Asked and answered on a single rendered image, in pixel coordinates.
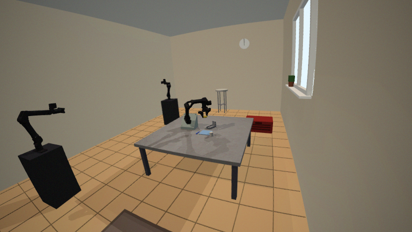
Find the light blue mat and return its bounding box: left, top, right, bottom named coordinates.
left=199, top=130, right=213, bottom=136

